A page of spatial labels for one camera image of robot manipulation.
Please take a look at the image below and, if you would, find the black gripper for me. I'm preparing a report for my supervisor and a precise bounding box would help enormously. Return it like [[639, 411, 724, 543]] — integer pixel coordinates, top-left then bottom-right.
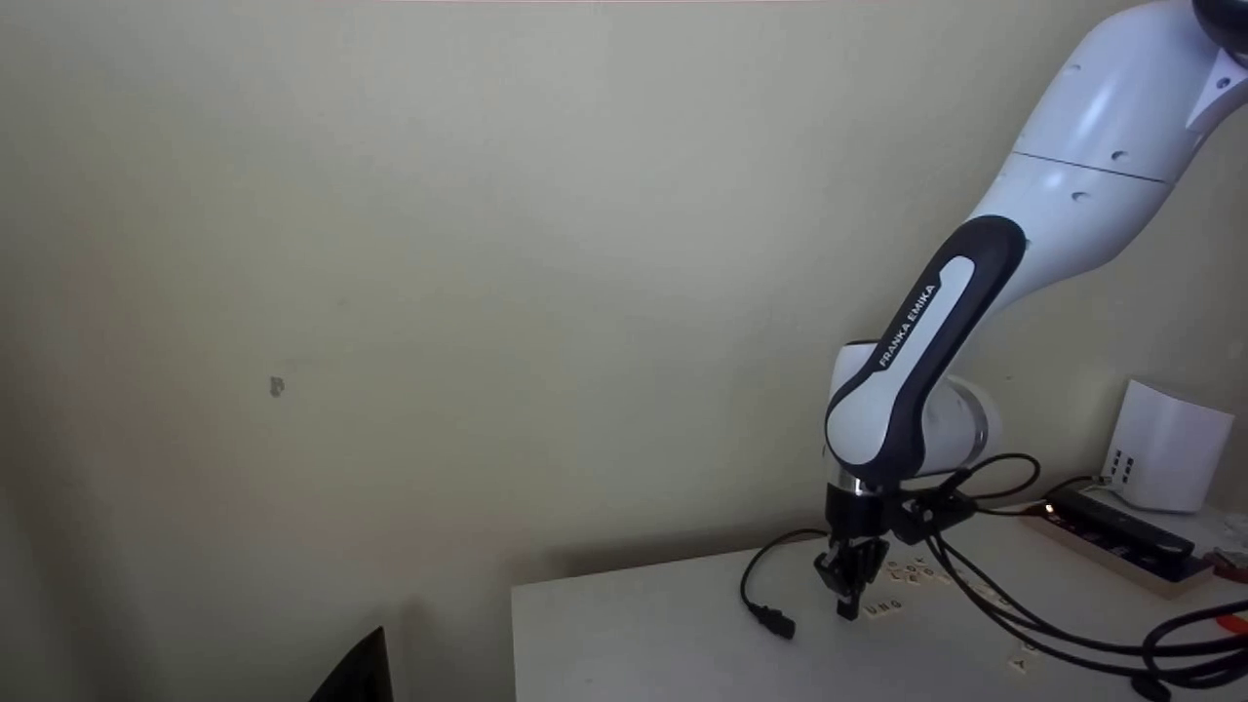
[[810, 482, 899, 623]]

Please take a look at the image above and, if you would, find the black remote control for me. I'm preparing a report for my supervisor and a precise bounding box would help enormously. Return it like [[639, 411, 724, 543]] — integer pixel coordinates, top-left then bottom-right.
[[1040, 482, 1201, 580]]

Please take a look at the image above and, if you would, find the white mesh speaker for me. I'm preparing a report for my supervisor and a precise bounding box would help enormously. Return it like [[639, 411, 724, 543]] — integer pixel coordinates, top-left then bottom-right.
[[1097, 375, 1242, 521]]

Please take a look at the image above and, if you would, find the black furniture corner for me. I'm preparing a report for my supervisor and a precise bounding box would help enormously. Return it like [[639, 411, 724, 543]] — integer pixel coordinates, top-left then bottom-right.
[[310, 623, 395, 702]]

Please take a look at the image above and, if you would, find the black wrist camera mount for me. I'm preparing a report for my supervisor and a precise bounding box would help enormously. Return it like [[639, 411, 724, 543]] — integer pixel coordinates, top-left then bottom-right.
[[888, 488, 984, 545]]

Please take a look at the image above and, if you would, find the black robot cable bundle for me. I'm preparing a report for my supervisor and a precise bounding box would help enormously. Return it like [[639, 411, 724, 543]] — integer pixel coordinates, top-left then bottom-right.
[[909, 450, 1248, 702]]

